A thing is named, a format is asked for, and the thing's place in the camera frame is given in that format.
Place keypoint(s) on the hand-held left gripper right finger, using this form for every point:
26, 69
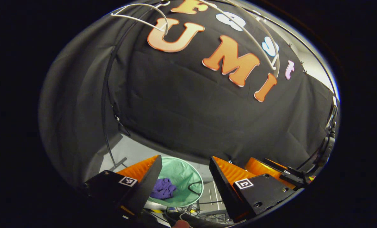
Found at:
225, 186

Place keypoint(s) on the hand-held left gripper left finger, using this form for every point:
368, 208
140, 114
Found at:
145, 190

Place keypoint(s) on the row of small backdrop clips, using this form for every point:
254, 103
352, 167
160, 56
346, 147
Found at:
305, 72

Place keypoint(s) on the white plastic hanger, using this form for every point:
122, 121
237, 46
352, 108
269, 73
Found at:
272, 65
165, 30

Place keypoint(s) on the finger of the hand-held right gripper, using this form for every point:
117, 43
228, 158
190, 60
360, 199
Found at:
258, 166
294, 177

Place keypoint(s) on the green laundry hamper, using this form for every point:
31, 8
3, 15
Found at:
182, 171

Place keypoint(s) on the black clothes rack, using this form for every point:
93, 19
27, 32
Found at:
103, 104

